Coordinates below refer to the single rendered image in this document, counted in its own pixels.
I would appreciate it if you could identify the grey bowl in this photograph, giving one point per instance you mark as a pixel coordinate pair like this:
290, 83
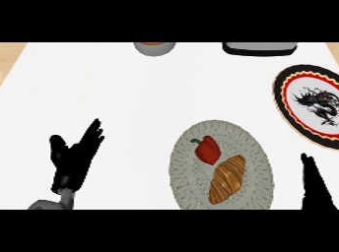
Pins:
154, 48

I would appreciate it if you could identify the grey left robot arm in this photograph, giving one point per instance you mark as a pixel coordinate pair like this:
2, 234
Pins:
55, 201

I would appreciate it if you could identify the round grey woven placemat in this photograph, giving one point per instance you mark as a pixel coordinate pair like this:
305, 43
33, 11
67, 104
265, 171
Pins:
222, 164

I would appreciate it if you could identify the red bell pepper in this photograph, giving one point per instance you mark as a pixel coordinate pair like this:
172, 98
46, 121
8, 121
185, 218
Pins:
209, 150

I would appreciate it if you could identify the black and grey appliance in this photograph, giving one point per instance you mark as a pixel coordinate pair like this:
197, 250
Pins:
259, 48

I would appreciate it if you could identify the dragon print plate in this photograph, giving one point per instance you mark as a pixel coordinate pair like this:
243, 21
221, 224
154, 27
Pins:
317, 105

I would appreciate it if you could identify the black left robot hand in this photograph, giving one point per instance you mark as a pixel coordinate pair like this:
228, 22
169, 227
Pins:
74, 162

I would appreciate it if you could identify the brown croissant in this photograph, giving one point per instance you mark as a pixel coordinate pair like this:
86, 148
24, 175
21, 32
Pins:
228, 179

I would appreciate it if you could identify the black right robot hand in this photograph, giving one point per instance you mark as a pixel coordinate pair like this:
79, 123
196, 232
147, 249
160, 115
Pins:
314, 187

